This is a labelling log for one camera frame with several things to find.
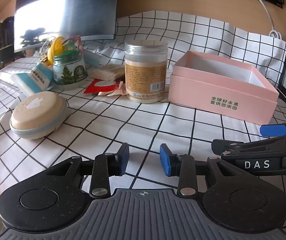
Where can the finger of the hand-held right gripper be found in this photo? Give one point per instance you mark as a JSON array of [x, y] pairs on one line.
[[233, 147], [274, 129]]

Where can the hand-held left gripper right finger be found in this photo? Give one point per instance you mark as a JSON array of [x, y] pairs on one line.
[[166, 161]]

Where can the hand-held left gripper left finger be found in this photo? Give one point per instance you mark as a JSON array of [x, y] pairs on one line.
[[125, 160]]

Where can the pink cardboard box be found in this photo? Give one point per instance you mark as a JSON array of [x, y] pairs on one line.
[[208, 90]]

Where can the pink wrapper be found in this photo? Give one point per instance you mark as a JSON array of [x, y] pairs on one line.
[[119, 90]]

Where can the red packet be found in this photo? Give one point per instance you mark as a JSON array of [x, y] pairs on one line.
[[93, 87]]

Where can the beige round zip case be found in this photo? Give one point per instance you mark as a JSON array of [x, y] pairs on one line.
[[38, 112]]

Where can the blue face mask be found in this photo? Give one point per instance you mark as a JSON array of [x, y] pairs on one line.
[[91, 58]]

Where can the blue white tissue pack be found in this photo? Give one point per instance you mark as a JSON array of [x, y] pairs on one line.
[[36, 77]]

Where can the yellow plastic toy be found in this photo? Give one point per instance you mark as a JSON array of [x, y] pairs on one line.
[[51, 50]]

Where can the checked tablecloth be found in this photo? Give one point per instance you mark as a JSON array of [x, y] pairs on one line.
[[108, 120]]

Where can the clear plastic jar tan label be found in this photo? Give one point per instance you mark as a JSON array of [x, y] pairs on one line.
[[145, 75]]

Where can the green glass jar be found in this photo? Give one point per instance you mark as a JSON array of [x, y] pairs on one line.
[[68, 75]]

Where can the colourful printed pouch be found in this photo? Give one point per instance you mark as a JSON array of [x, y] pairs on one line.
[[74, 42]]

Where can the computer monitor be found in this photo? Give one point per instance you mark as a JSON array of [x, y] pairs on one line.
[[83, 10]]

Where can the black appliance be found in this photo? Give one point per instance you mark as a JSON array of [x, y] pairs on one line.
[[5, 37]]

